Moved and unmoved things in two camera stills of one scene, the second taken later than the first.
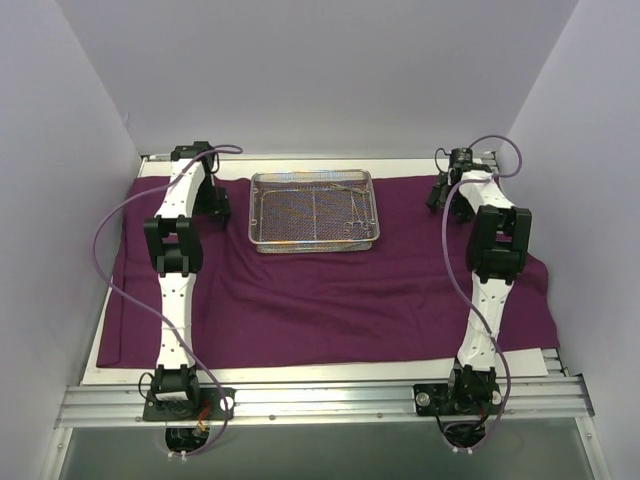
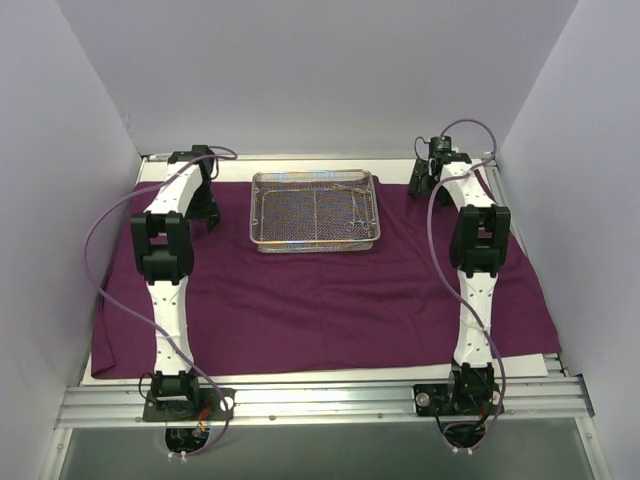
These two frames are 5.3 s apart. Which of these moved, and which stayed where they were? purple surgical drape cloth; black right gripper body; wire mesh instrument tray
Moved: black right gripper body
Stayed: wire mesh instrument tray; purple surgical drape cloth
